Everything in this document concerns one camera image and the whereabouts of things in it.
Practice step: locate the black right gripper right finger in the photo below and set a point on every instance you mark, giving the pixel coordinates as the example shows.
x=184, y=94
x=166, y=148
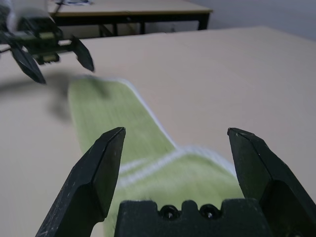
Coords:
x=266, y=172

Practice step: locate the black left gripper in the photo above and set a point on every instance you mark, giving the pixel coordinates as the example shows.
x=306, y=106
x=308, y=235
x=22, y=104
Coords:
x=37, y=39

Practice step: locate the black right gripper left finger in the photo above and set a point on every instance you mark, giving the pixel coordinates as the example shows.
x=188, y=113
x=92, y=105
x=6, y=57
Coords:
x=86, y=177

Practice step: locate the wooden table with black frame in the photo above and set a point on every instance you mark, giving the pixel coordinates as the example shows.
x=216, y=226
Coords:
x=148, y=8

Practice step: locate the green towel with white trim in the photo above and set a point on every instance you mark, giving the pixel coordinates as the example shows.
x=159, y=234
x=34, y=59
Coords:
x=103, y=118

